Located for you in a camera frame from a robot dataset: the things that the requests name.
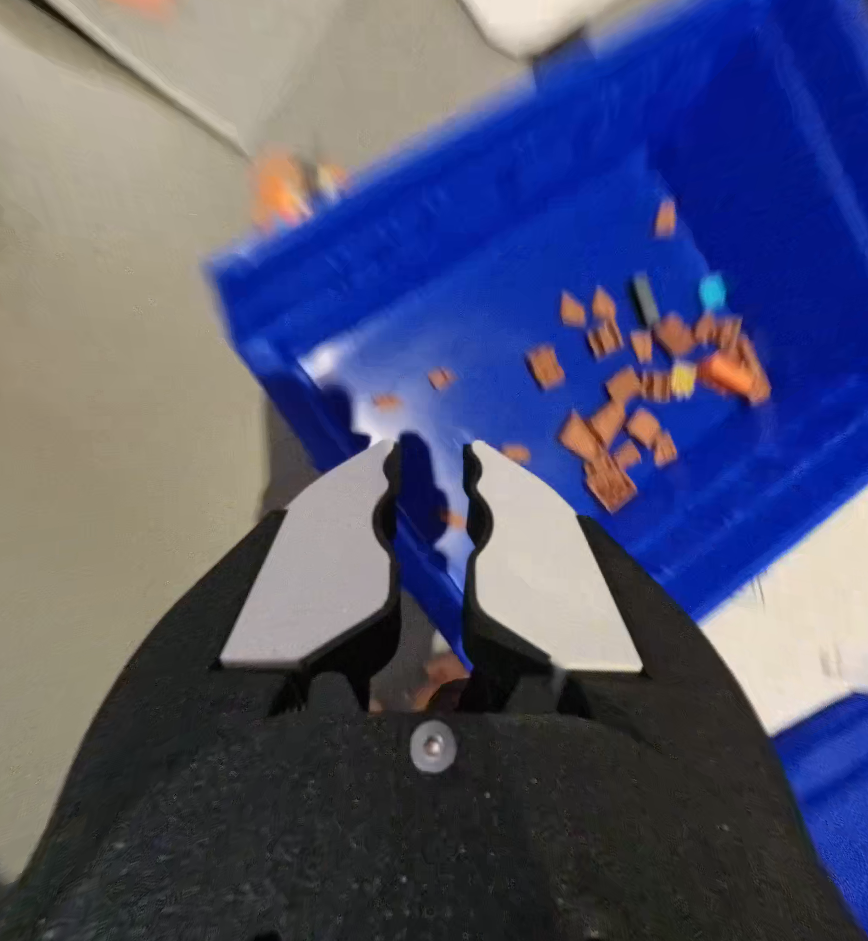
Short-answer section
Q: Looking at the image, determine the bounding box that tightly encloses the pile of orange toy bricks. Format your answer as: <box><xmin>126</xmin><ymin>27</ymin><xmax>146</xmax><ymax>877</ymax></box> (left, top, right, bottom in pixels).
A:
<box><xmin>371</xmin><ymin>198</ymin><xmax>773</xmax><ymax>532</ymax></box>

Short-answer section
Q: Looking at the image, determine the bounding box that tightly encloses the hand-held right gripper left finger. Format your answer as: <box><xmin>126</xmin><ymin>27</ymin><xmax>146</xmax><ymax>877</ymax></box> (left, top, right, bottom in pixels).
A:
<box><xmin>218</xmin><ymin>440</ymin><xmax>405</xmax><ymax>695</ymax></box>

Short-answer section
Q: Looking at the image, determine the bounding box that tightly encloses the blue plastic bin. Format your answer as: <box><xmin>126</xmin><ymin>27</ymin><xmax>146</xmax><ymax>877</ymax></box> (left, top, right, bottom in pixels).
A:
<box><xmin>772</xmin><ymin>603</ymin><xmax>868</xmax><ymax>941</ymax></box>
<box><xmin>206</xmin><ymin>0</ymin><xmax>868</xmax><ymax>649</ymax></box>

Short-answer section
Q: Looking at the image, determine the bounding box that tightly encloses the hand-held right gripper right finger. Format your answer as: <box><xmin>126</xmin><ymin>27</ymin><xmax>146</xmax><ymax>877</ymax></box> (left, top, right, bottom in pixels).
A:
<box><xmin>462</xmin><ymin>440</ymin><xmax>645</xmax><ymax>695</ymax></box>

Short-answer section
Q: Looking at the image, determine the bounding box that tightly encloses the orange toy brick model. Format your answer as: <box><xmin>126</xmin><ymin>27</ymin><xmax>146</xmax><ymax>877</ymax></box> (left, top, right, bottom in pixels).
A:
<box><xmin>250</xmin><ymin>147</ymin><xmax>350</xmax><ymax>229</ymax></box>

